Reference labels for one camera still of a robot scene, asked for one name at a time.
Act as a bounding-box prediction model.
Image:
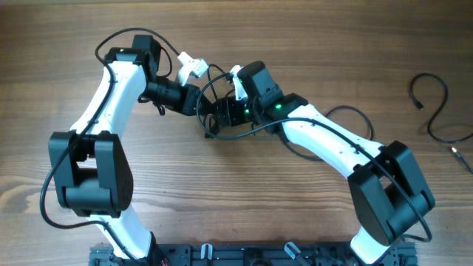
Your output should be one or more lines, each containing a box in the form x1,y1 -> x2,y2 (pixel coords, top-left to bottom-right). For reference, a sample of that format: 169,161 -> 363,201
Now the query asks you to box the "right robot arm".
222,61 -> 435,265

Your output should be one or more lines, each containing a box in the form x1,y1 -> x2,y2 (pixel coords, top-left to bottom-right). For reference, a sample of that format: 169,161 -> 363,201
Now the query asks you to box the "separated black usb cable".
409,72 -> 473,174

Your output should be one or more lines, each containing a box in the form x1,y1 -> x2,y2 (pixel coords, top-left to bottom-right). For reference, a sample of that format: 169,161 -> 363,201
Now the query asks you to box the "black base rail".
88,242 -> 418,266

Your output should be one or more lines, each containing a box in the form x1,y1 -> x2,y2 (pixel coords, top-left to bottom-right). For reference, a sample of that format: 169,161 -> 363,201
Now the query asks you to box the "black cable bundle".
201,64 -> 375,163

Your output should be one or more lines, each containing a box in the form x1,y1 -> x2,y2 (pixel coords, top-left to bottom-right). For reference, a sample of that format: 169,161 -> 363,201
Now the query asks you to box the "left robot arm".
45,35 -> 208,265

